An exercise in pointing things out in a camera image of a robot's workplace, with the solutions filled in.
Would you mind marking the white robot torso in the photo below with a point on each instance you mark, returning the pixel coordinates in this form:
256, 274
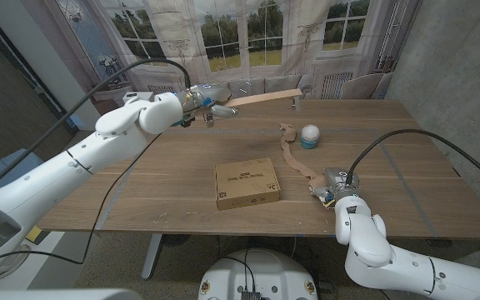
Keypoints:
261, 271

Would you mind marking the flat cardboard box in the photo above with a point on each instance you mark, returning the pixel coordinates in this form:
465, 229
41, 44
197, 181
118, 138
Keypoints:
244, 185

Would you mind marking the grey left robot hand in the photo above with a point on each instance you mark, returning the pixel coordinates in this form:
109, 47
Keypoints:
213, 95

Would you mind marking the grey table leg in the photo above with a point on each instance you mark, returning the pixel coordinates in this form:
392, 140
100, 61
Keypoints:
151, 254
367, 262

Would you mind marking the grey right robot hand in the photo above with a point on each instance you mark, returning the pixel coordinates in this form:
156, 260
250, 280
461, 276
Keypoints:
336, 181

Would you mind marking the blue cup stand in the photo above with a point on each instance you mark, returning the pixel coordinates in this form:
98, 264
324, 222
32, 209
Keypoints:
308, 144

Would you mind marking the printed window backdrop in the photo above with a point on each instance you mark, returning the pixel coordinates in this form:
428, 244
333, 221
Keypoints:
240, 41

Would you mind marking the wooden hanger with metal clips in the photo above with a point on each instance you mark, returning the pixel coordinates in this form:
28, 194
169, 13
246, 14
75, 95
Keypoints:
261, 98

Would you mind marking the white baseball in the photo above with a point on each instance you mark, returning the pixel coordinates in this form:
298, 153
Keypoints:
310, 132

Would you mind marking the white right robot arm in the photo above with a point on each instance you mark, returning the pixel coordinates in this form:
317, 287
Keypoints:
390, 258

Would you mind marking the yellow and black object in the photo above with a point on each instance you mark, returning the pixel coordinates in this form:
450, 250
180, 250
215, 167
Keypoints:
36, 234

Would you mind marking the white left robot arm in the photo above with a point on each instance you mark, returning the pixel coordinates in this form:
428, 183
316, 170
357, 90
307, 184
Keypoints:
56, 179

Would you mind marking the tan elastic arm wrap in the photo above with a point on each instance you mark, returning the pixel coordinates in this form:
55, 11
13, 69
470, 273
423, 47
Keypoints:
292, 156

